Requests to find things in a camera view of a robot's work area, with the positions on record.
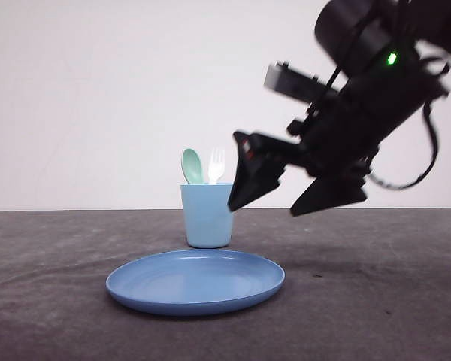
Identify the white plastic fork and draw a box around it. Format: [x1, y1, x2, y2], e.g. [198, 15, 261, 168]
[207, 148, 226, 184]

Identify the light blue plastic cup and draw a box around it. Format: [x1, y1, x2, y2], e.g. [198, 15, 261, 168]
[180, 183, 233, 249]

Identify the blue plastic plate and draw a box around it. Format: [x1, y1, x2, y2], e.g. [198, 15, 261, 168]
[105, 249, 286, 317]

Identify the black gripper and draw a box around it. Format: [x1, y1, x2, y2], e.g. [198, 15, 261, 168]
[228, 68, 449, 217]

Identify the mint green plastic spoon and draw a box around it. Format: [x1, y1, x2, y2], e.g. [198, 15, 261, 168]
[181, 148, 204, 184]

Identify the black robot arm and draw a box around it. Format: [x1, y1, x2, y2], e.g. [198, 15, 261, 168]
[228, 1, 451, 216]

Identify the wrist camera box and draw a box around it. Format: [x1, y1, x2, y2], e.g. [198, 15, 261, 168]
[264, 62, 339, 103]

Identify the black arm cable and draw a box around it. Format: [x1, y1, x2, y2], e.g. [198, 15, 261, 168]
[366, 56, 451, 190]

